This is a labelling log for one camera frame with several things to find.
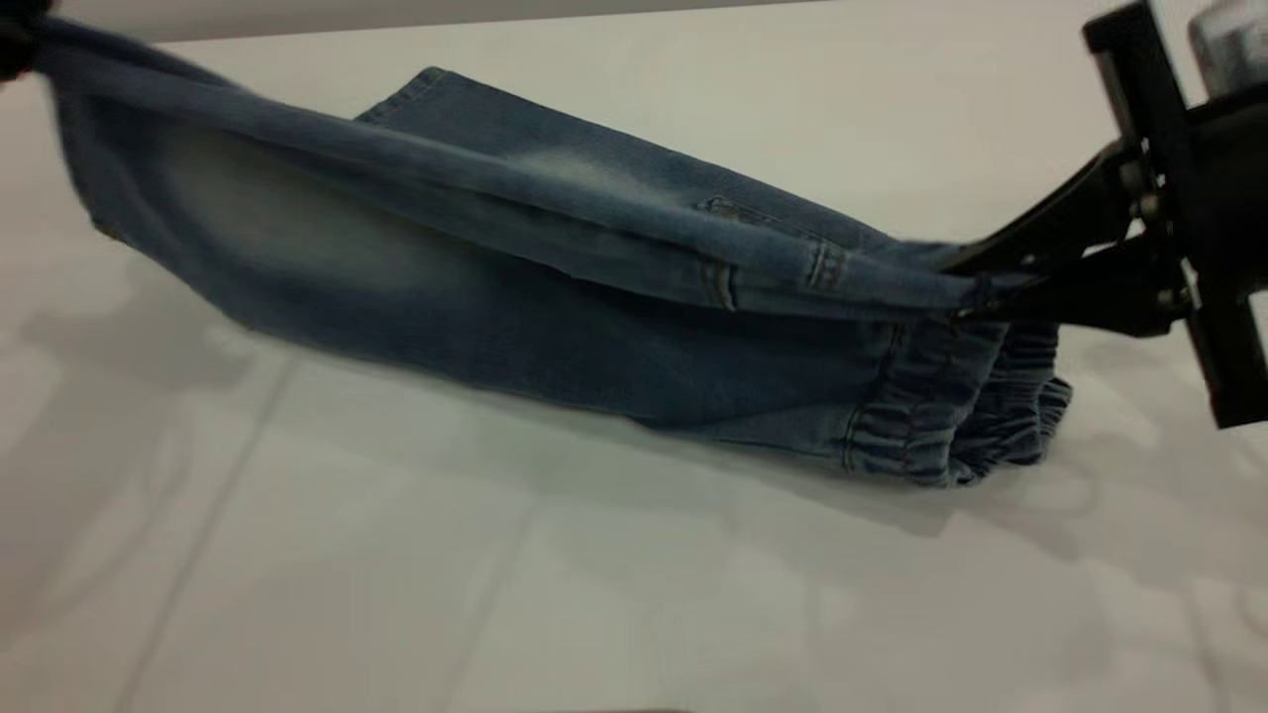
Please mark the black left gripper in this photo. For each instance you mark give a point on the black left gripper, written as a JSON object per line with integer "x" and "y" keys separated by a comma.
{"x": 15, "y": 45}

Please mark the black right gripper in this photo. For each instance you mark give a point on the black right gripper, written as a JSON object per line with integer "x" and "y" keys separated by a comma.
{"x": 1228, "y": 198}

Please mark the blue denim shorts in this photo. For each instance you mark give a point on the blue denim shorts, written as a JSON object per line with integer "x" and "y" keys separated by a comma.
{"x": 495, "y": 297}

